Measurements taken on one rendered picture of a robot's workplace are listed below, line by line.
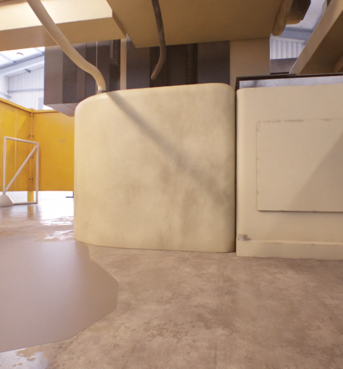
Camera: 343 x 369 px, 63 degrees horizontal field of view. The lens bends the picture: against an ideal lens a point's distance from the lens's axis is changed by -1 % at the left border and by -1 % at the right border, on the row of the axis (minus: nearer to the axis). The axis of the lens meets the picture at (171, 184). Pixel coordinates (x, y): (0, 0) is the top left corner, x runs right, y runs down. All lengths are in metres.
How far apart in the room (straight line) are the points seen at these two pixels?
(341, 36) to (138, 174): 1.01
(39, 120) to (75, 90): 2.33
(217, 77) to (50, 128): 2.83
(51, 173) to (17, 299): 3.41
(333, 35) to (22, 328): 1.41
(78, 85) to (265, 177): 1.34
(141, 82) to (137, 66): 0.11
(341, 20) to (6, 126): 3.47
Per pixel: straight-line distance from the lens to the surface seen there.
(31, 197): 4.18
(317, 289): 0.74
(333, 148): 1.06
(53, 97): 2.01
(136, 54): 1.86
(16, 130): 4.04
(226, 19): 1.62
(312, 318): 0.59
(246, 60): 1.76
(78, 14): 1.63
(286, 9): 1.47
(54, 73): 2.06
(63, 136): 3.99
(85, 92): 1.91
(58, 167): 3.98
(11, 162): 3.94
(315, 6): 14.83
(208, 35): 1.74
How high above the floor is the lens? 0.23
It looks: level
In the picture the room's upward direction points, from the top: straight up
